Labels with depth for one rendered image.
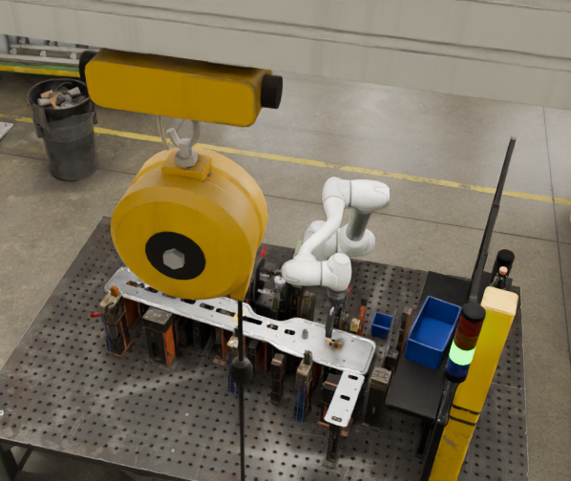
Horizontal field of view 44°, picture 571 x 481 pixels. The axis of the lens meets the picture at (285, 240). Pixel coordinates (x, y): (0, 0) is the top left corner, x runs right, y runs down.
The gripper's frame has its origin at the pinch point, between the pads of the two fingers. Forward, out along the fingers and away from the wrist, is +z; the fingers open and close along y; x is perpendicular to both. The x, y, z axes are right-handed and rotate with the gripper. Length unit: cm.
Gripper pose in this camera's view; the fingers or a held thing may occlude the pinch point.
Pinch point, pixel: (332, 324)
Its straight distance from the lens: 327.3
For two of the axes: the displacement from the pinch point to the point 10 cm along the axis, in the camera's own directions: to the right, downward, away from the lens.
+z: -0.3, 7.6, 6.5
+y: -3.6, 6.0, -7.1
